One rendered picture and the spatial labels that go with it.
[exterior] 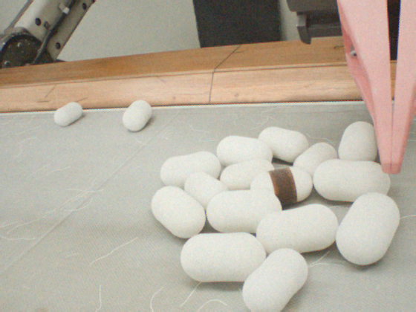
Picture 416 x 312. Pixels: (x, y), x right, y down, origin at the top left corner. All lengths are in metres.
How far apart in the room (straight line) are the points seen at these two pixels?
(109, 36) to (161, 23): 0.34
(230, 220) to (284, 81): 0.19
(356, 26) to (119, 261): 0.15
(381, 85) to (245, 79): 0.21
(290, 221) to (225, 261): 0.03
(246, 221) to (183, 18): 2.24
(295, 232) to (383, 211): 0.04
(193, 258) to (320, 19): 0.15
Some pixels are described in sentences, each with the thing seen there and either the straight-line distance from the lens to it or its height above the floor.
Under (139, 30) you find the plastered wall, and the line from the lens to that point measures 2.53.
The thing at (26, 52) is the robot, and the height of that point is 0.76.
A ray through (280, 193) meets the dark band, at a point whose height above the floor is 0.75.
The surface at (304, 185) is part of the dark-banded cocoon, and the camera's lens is 0.22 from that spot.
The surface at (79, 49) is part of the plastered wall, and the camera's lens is 2.76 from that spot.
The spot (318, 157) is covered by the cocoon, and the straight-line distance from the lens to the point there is 0.24.
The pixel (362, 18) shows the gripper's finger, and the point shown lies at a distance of 0.19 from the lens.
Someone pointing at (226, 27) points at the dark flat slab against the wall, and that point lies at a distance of 2.32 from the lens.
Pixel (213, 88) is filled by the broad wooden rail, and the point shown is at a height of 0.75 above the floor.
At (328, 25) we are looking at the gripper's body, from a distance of 0.25.
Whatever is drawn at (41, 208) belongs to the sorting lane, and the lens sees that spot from 0.29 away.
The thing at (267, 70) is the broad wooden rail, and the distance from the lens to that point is 0.38.
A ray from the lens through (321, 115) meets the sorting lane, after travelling 0.33.
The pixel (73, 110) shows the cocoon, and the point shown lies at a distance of 0.42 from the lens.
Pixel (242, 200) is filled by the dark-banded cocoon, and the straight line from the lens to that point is 0.20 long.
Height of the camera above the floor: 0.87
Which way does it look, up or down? 27 degrees down
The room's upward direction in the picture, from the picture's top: 11 degrees counter-clockwise
